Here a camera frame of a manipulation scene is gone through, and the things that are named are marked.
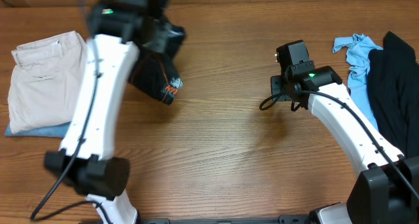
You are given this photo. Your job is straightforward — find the black printed cycling jersey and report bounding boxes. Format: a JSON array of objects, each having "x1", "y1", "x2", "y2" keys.
[{"x1": 127, "y1": 16, "x2": 187, "y2": 106}]

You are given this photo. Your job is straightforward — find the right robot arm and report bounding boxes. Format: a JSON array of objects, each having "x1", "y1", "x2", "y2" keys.
[{"x1": 269, "y1": 40, "x2": 418, "y2": 224}]

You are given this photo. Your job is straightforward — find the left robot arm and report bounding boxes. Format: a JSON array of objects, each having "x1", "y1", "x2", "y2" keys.
[{"x1": 44, "y1": 0, "x2": 169, "y2": 223}]

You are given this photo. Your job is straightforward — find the light blue shirt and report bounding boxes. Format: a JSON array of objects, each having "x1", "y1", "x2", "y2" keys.
[{"x1": 333, "y1": 33, "x2": 382, "y2": 130}]

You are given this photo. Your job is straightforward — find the plain black garment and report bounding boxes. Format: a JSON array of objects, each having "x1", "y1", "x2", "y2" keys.
[{"x1": 367, "y1": 31, "x2": 418, "y2": 158}]

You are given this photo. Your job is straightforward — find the folded beige trousers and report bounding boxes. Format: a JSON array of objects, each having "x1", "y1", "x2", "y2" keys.
[{"x1": 8, "y1": 31, "x2": 87, "y2": 134}]

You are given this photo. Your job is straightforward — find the folded blue jeans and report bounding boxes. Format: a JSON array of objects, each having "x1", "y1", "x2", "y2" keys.
[{"x1": 5, "y1": 122, "x2": 70, "y2": 138}]

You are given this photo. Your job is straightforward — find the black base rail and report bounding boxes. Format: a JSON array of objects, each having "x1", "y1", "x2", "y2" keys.
[{"x1": 79, "y1": 214, "x2": 370, "y2": 224}]

